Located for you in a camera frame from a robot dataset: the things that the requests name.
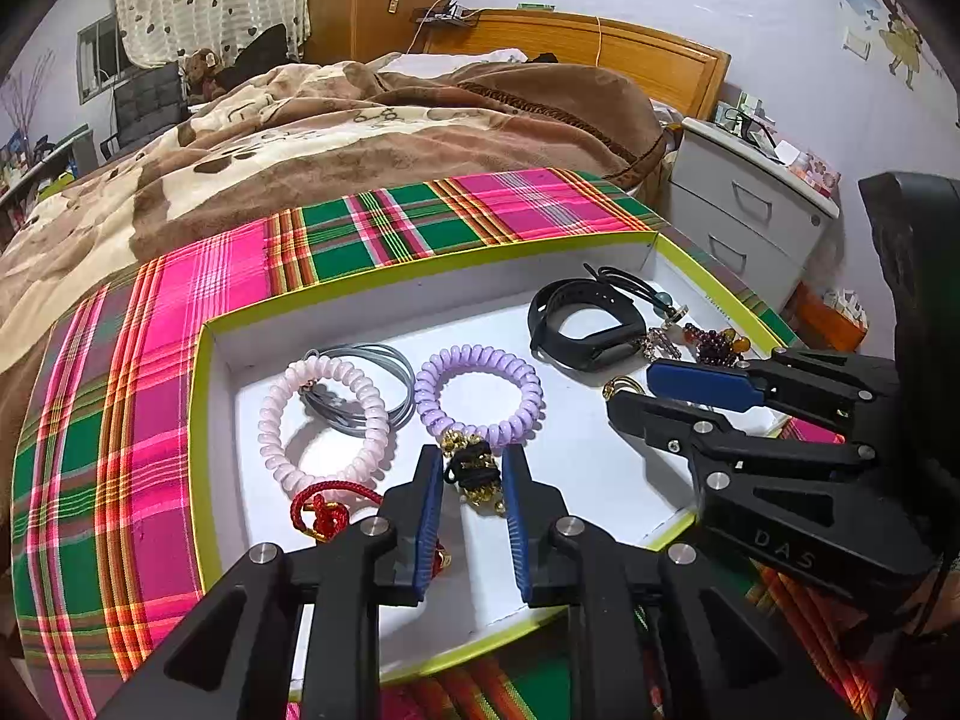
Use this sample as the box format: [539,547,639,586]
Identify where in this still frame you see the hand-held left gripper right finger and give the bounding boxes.
[501,446,856,720]

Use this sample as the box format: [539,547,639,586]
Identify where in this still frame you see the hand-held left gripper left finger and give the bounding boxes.
[97,444,445,720]

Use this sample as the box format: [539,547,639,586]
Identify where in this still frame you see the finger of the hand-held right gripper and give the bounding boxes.
[606,390,878,467]
[646,349,899,443]

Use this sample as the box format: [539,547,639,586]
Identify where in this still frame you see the dark red bead bracelet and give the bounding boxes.
[641,321,751,368]

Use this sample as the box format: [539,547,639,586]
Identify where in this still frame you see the black gold bead hair tie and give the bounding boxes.
[439,431,505,518]

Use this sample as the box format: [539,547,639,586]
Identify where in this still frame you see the white tray with green rim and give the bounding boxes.
[187,229,796,687]

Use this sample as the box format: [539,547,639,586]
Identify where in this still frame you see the red knotted cord bracelet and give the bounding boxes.
[291,484,452,571]

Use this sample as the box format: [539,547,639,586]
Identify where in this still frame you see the black cord with teal bead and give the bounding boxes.
[583,262,691,323]

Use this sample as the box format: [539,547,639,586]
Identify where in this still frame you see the purple spiral hair tie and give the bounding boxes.
[414,345,545,447]

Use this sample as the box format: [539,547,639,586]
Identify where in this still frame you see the pink spiral hair tie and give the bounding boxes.
[259,356,391,496]

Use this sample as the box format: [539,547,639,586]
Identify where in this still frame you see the orange box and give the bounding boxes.
[787,285,871,350]

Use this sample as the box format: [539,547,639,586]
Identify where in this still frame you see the black wristband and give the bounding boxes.
[527,277,647,372]

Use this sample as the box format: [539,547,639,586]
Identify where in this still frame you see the grey nightstand with drawers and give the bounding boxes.
[667,116,841,308]

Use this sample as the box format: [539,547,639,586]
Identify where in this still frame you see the pink paper box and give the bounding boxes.
[780,142,841,192]

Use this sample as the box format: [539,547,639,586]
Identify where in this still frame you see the pink green plaid cloth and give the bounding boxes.
[11,167,901,720]

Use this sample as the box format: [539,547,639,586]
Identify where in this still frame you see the wooden headboard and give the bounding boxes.
[427,9,732,121]

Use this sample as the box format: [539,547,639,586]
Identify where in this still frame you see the brown patterned blanket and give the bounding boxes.
[0,60,668,376]

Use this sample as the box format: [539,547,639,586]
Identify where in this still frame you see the black clothing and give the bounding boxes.
[217,24,290,91]

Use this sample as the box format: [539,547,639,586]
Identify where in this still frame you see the brown teddy bear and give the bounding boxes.
[184,49,226,98]

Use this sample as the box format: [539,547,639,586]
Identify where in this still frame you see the grey office chair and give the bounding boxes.
[101,64,192,158]

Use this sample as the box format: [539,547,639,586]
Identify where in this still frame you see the cluttered white desk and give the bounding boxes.
[0,127,98,203]

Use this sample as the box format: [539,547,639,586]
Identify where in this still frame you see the window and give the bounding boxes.
[75,22,128,102]

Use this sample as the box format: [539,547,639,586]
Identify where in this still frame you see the dried purple branches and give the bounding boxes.
[0,52,57,151]

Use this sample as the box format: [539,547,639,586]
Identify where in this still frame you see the grey elastic hair ties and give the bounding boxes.
[304,343,417,436]

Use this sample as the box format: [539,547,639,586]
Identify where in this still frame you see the cartoon wall sticker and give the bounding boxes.
[832,0,947,91]

